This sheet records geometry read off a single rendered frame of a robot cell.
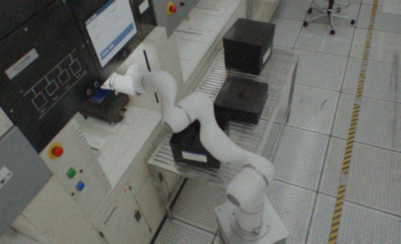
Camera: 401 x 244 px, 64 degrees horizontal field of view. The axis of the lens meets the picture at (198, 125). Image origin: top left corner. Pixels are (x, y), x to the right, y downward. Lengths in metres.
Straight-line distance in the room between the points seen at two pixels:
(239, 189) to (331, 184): 1.57
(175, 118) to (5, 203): 0.65
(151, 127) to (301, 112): 1.69
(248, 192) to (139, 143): 0.83
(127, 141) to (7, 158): 0.86
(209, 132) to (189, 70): 1.05
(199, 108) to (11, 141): 0.68
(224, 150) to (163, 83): 0.36
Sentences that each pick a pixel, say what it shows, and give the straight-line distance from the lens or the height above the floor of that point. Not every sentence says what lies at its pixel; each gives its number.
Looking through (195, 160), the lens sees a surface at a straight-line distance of 1.81.
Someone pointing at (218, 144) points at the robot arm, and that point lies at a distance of 1.29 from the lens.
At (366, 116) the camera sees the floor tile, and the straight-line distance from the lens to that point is 3.31.
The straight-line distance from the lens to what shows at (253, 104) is 2.02.
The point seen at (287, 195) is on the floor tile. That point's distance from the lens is 2.64.
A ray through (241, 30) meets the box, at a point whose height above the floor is 1.01.
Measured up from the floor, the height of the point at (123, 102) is 1.00.
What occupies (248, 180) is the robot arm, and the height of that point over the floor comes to 1.18.
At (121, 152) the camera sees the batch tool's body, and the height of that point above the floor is 0.87.
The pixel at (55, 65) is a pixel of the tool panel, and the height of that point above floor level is 1.63.
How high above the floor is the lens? 2.26
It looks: 47 degrees down
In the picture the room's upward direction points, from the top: 8 degrees counter-clockwise
